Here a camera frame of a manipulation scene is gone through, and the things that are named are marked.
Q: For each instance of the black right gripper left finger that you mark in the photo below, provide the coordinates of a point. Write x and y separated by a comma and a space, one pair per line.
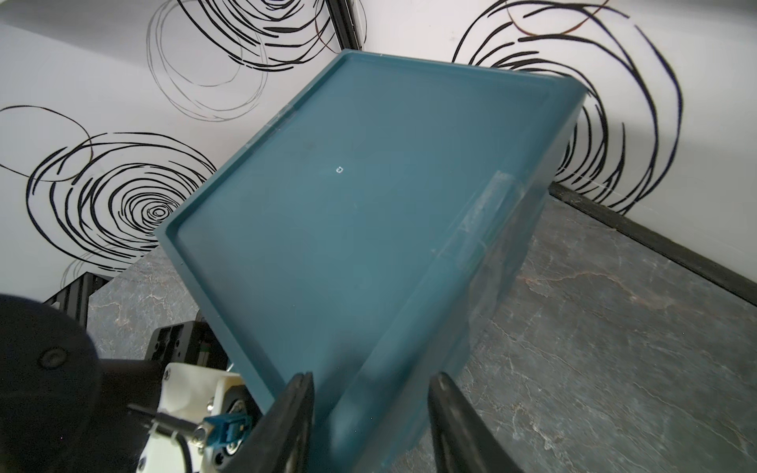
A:
280, 442

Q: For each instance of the teal drawer cabinet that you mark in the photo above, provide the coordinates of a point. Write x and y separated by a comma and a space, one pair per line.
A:
357, 233

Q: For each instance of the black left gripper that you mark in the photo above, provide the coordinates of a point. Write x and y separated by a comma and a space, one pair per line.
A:
63, 408

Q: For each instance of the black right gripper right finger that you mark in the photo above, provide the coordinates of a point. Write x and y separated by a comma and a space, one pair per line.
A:
461, 440

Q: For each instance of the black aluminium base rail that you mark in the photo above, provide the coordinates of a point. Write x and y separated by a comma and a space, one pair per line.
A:
74, 298

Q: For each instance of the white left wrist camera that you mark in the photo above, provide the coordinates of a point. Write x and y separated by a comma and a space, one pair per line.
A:
201, 419

